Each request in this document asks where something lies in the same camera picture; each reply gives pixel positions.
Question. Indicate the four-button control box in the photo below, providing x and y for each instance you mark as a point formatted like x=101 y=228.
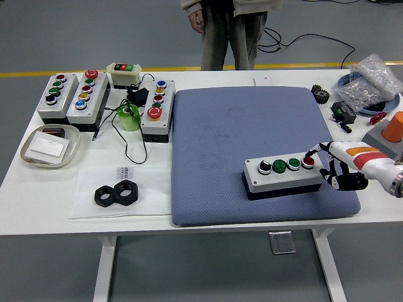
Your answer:
x=67 y=94

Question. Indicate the small red connector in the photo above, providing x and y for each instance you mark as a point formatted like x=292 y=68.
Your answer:
x=378 y=118

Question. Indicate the white wall switch plate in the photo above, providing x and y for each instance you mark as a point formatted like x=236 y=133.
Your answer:
x=47 y=147

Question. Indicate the five-button box, emergency stop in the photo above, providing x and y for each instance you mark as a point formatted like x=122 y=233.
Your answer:
x=165 y=110

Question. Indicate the black metal gear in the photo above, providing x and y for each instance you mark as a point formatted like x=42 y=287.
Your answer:
x=321 y=94

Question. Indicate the person's hand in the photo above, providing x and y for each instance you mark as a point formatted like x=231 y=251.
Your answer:
x=196 y=22

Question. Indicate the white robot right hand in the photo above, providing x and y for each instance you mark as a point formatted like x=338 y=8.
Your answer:
x=362 y=160

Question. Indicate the person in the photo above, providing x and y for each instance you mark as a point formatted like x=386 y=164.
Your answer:
x=236 y=37

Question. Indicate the white shallow tray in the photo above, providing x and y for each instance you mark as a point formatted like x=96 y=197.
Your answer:
x=73 y=138

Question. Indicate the blue round plate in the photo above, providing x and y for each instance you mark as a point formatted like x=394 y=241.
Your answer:
x=393 y=105

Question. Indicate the bubble wrap sheet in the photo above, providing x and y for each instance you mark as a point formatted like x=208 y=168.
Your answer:
x=378 y=72

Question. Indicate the small black connector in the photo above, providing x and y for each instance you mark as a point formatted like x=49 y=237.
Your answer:
x=345 y=127

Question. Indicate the white card with red mark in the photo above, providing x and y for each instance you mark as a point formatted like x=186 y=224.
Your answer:
x=261 y=81

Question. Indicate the bag of metal washers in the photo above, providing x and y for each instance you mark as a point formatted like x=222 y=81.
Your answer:
x=355 y=91

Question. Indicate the white table leg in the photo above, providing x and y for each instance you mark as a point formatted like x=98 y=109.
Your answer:
x=329 y=267
x=105 y=267

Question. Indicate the five-button box, blue end button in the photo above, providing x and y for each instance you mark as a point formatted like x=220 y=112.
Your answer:
x=94 y=104

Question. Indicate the green tape roll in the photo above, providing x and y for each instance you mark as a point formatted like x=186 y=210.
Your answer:
x=130 y=122

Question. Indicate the four-button box with selector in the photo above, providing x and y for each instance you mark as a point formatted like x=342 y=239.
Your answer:
x=283 y=181

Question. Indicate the blue-grey padded mat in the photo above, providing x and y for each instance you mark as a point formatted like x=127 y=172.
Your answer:
x=204 y=157

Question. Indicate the black module with green terminals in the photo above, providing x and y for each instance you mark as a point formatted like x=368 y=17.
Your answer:
x=343 y=111

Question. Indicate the cream switch box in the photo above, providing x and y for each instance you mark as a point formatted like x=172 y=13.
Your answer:
x=124 y=77

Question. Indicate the large black hex nut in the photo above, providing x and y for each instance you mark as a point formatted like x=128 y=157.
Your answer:
x=126 y=199

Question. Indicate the orange cylinder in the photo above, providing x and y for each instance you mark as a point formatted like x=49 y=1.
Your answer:
x=395 y=127

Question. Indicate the grey base block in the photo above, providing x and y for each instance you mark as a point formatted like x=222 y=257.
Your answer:
x=376 y=138

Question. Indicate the black power adapter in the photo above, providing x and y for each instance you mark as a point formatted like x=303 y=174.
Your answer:
x=138 y=97

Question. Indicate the metal floor plate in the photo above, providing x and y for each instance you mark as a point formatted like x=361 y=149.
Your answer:
x=282 y=242

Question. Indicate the clear plastic bag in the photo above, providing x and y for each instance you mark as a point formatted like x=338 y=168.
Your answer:
x=151 y=195

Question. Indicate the small black hex nut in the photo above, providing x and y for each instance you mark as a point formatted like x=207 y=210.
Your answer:
x=105 y=204

